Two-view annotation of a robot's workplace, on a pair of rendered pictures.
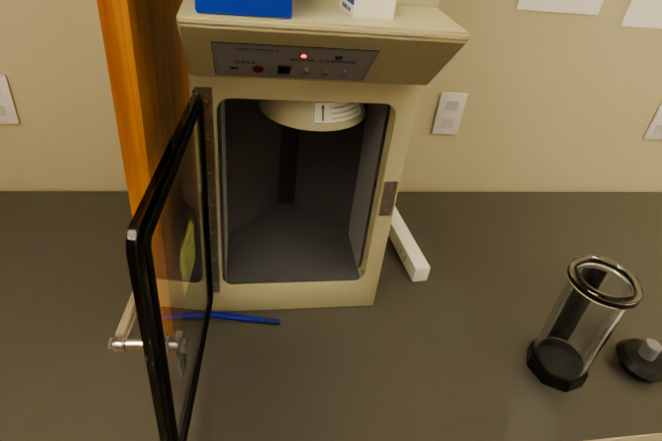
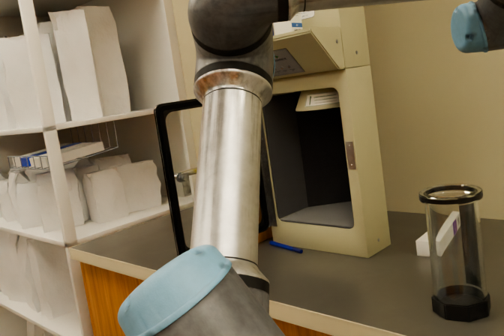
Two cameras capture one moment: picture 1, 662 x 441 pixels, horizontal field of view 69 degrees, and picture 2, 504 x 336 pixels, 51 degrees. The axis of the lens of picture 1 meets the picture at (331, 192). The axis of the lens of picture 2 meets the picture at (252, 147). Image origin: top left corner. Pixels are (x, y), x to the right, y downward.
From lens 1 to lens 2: 1.09 m
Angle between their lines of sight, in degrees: 60
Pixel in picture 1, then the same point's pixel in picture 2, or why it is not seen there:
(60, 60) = not seen: hidden behind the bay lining
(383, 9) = (286, 29)
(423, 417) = (319, 297)
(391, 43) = (284, 42)
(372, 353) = (333, 272)
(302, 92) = (292, 86)
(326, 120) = (311, 104)
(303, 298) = (322, 241)
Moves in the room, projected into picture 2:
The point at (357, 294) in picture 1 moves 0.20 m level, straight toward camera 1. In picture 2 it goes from (354, 244) to (286, 265)
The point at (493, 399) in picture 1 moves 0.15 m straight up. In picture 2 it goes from (379, 305) to (370, 232)
